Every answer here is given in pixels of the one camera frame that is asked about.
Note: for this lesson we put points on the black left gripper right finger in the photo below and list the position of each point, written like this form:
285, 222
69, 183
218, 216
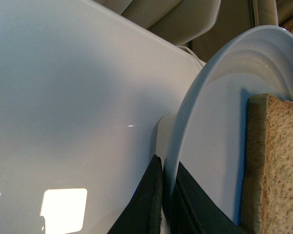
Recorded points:
193, 212

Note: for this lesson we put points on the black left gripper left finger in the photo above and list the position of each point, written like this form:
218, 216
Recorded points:
142, 215

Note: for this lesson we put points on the light blue round plate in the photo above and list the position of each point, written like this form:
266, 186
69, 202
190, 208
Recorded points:
208, 135

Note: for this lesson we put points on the slice of toast bread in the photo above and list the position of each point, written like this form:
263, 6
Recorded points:
267, 191

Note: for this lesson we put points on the beige chair right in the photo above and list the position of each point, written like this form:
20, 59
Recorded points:
176, 21

